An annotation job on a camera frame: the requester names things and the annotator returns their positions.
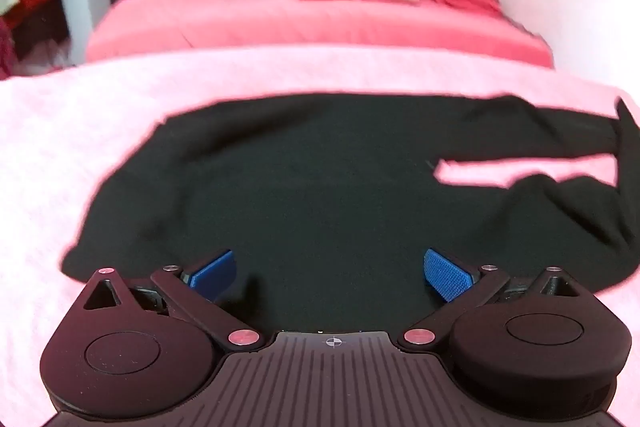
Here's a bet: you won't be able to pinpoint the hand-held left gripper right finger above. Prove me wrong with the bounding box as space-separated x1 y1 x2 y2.
400 248 597 352

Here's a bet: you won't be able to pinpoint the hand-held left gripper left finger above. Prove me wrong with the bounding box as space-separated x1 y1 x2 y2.
81 248 265 352

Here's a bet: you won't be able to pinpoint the black pants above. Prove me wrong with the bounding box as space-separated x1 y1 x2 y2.
61 91 640 339

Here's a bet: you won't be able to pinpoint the pink fleece blanket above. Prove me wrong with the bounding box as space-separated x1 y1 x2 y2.
0 46 640 427

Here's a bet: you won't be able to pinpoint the red covered bed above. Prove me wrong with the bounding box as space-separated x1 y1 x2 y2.
85 0 556 68

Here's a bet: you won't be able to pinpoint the dark hanging garment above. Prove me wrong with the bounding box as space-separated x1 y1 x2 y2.
20 0 71 55

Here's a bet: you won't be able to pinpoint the maroon hanging garment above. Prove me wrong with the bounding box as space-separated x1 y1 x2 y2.
0 17 16 78

